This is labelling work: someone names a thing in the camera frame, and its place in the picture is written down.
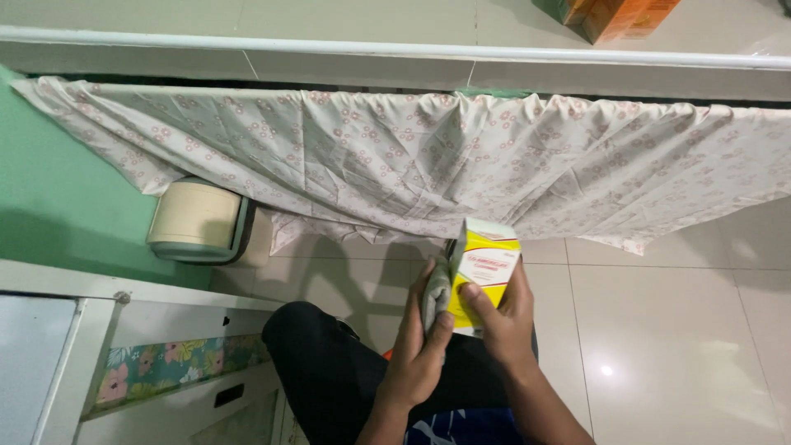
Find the yellow and white carton box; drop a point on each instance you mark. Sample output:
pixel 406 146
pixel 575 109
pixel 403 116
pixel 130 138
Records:
pixel 485 259

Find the floral cream curtain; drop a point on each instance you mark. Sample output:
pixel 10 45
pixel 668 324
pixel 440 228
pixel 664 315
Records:
pixel 401 160

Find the person's blue patterned shirt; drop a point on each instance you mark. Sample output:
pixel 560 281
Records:
pixel 463 427

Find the person's right hand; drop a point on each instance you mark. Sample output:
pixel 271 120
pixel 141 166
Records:
pixel 510 334

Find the person's black trousers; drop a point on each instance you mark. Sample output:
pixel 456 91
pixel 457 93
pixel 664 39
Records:
pixel 327 377

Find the white cabinet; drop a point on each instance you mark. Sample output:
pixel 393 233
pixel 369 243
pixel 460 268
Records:
pixel 68 364

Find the cream container with green lid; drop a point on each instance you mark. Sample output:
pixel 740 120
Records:
pixel 198 219

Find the white rail pipe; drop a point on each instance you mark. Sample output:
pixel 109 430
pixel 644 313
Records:
pixel 371 47

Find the grey cloth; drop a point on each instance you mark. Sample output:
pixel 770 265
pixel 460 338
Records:
pixel 435 293

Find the person's left hand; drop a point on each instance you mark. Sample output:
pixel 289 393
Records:
pixel 411 364

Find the floral teal shelf liner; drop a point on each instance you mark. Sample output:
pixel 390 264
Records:
pixel 173 364

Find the orange carton box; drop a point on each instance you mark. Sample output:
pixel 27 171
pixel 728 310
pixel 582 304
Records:
pixel 624 17

